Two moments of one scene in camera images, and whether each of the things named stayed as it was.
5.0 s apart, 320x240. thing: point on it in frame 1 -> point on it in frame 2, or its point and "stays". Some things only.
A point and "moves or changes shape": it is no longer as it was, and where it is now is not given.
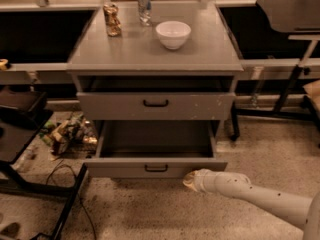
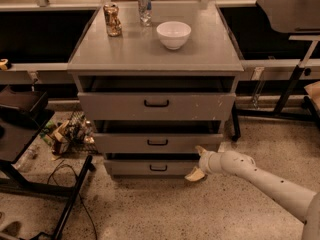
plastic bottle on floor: x=26 y=157 stays
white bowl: x=173 y=34 stays
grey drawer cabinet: x=158 y=76 stays
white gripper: x=204 y=182 -> x=204 y=163
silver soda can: x=144 y=7 stays
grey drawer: x=154 y=149 moves or changes shape
